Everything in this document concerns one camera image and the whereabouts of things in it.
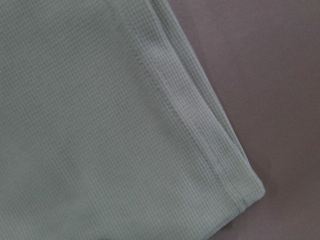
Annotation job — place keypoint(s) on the olive green long-sleeve shirt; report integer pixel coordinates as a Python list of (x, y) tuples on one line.
[(109, 127)]

